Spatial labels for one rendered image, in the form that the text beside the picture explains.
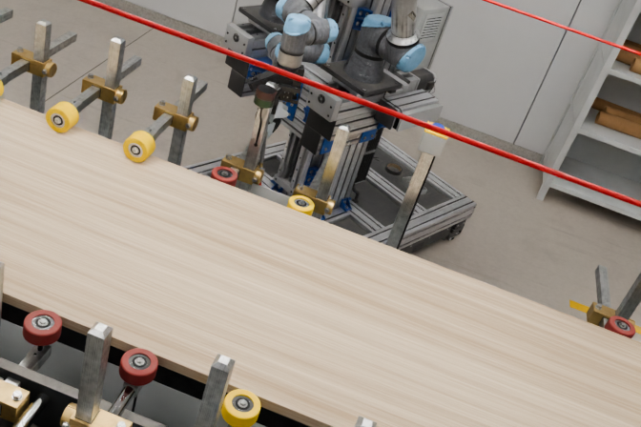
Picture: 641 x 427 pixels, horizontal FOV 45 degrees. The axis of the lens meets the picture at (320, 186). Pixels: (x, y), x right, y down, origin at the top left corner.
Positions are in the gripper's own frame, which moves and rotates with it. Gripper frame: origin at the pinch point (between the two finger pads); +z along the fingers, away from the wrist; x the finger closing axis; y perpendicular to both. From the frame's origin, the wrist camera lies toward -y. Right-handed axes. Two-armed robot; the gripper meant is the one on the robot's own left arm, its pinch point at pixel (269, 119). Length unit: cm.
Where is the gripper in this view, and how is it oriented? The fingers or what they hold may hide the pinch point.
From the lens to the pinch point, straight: 251.3
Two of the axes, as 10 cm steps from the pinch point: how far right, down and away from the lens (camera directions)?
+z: -2.3, 8.2, 5.3
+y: 9.7, 1.4, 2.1
